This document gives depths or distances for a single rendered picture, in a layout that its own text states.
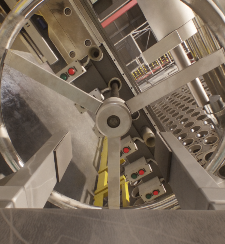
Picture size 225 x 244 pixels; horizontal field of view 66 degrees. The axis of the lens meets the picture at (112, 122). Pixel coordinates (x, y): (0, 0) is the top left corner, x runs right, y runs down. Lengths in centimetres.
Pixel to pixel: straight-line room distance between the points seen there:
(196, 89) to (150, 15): 55
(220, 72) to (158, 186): 281
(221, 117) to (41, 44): 121
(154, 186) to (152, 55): 79
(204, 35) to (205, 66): 323
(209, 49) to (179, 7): 239
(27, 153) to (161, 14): 131
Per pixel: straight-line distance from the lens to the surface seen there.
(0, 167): 128
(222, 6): 96
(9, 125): 153
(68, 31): 107
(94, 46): 84
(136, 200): 292
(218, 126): 144
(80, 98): 26
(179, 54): 124
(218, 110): 137
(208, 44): 353
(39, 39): 102
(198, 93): 131
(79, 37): 105
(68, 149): 16
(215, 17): 28
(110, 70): 102
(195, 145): 330
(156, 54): 112
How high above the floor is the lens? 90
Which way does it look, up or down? 10 degrees down
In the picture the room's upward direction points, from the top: 58 degrees clockwise
